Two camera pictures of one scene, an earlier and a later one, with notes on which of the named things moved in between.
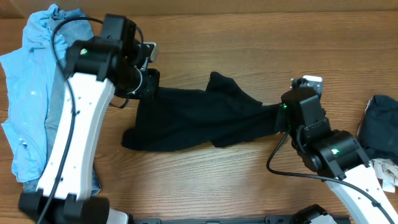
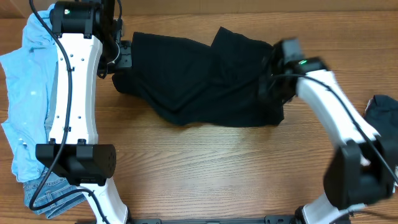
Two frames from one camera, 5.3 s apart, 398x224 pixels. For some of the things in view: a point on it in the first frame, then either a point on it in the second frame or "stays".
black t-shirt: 166,119 -> 193,84
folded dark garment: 378,130 stays
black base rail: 267,219 stays
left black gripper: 153,88 -> 126,48
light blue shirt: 27,71 stays
